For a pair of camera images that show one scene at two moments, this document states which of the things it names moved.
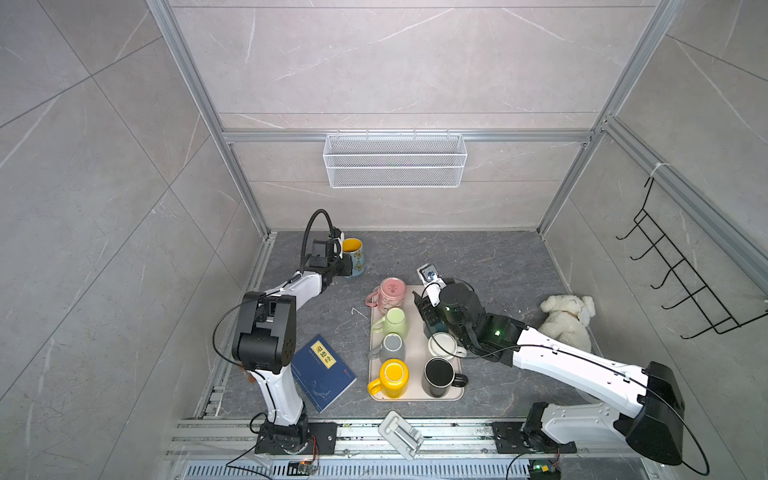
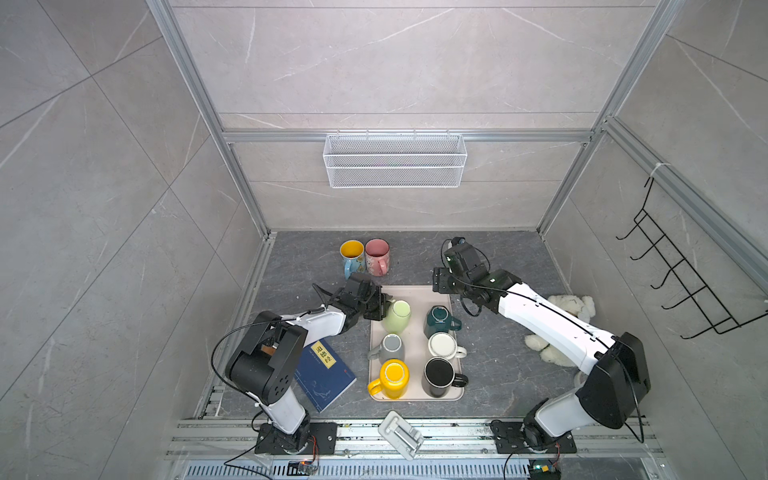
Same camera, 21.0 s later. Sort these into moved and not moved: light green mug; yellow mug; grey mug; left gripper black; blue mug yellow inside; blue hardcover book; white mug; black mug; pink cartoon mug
Moved: left gripper black; light green mug; pink cartoon mug
Not moved: grey mug; black mug; yellow mug; white mug; blue hardcover book; blue mug yellow inside
